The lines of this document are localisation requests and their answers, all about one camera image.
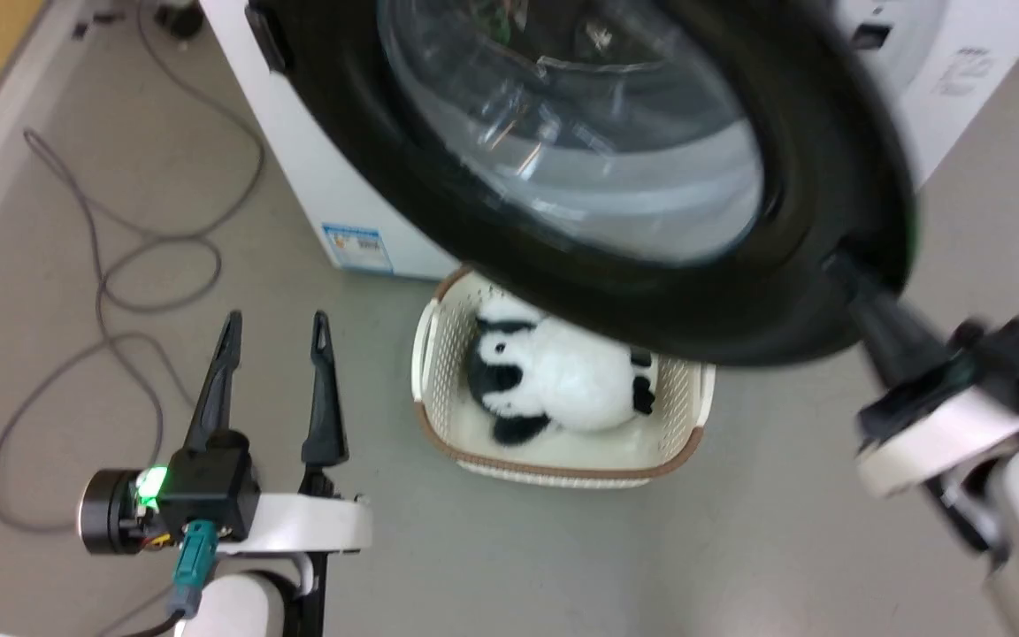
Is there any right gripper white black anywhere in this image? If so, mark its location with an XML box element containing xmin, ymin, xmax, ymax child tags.
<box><xmin>823</xmin><ymin>251</ymin><xmax>1019</xmax><ymax>555</ymax></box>

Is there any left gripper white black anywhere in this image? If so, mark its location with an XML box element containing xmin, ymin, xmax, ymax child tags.
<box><xmin>77</xmin><ymin>310</ymin><xmax>374</xmax><ymax>558</ymax></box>

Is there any black round glass washer door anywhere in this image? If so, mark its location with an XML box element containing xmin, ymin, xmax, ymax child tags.
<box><xmin>248</xmin><ymin>0</ymin><xmax>919</xmax><ymax>369</ymax></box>

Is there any white front-load washing machine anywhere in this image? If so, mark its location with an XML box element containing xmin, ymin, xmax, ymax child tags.
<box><xmin>199</xmin><ymin>0</ymin><xmax>1019</xmax><ymax>280</ymax></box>

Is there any blue energy label sticker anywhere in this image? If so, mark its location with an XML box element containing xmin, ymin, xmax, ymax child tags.
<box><xmin>322</xmin><ymin>222</ymin><xmax>395</xmax><ymax>274</ymax></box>

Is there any cream laundry basket brown rim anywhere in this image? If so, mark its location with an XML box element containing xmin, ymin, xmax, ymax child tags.
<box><xmin>411</xmin><ymin>267</ymin><xmax>716</xmax><ymax>489</ymax></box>

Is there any black and white panda plush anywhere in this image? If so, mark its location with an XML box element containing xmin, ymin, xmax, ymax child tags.
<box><xmin>465</xmin><ymin>296</ymin><xmax>657</xmax><ymax>446</ymax></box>

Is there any black plug on floor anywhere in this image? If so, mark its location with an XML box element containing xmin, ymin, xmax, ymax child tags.
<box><xmin>154</xmin><ymin>0</ymin><xmax>206</xmax><ymax>42</ymax></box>

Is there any teal connector gripper cable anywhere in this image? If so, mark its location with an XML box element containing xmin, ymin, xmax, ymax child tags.
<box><xmin>116</xmin><ymin>519</ymin><xmax>219</xmax><ymax>637</ymax></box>

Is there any grey floor cable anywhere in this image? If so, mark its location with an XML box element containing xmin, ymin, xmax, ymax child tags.
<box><xmin>0</xmin><ymin>0</ymin><xmax>267</xmax><ymax>536</ymax></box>

